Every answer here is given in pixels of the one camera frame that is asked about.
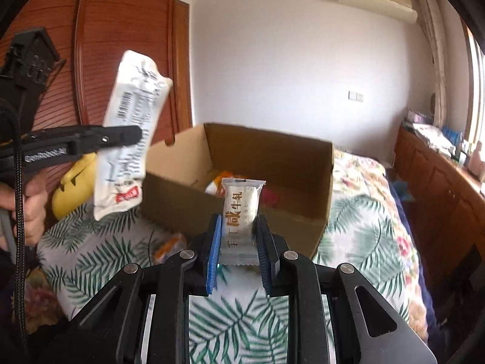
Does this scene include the blue packet on cabinet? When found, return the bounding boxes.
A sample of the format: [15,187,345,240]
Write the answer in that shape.
[443,129,463,149]

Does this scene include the person's left hand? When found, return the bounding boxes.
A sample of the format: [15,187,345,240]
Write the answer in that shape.
[0,179,51,248]

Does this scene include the leaf printed blanket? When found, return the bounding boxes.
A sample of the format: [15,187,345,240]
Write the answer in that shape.
[38,193,410,364]

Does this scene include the white paper pile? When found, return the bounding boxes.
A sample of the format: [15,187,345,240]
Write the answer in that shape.
[411,121,455,153]

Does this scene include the white packet with red label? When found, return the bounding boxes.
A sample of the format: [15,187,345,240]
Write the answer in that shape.
[93,49,174,221]

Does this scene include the grey cable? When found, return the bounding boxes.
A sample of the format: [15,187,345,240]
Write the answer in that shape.
[0,209,19,267]

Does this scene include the dark blue bed sheet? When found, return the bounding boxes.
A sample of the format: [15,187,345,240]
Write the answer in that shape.
[386,170,479,349]

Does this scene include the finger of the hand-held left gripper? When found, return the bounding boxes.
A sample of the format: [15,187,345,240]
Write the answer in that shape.
[74,124,143,156]

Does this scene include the beige curtain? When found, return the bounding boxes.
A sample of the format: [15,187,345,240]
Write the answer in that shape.
[417,0,471,130]

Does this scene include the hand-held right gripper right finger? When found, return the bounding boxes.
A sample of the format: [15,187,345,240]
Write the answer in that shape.
[253,214,438,364]

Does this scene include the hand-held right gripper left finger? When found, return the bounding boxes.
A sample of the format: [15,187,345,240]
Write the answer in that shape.
[53,214,224,364]

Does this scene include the orange and white snack packet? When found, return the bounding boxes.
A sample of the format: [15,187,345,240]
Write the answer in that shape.
[205,170,236,197]

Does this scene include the pink snack packet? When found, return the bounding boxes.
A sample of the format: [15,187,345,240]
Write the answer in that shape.
[261,187,280,208]

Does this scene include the white nougat candy packet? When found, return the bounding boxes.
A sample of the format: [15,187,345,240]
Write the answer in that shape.
[220,178,267,267]

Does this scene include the yellow plush toy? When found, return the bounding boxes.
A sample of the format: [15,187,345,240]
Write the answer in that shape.
[51,152,100,221]

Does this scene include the wooden window frame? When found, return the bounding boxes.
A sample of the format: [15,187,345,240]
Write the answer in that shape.
[460,19,485,145]

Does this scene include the black braided cable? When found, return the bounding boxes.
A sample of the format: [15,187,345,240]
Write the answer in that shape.
[0,99,31,364]

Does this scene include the brown cardboard box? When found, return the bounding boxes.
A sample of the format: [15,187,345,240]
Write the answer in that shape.
[142,122,335,260]

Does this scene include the brown wooden cabinet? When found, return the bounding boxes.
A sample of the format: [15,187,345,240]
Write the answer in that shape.
[393,124,485,287]

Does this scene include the floral quilt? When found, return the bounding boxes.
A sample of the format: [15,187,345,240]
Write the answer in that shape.
[23,150,430,344]

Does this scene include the red-brown wooden wardrobe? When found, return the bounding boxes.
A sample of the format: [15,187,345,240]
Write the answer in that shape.
[0,0,195,154]

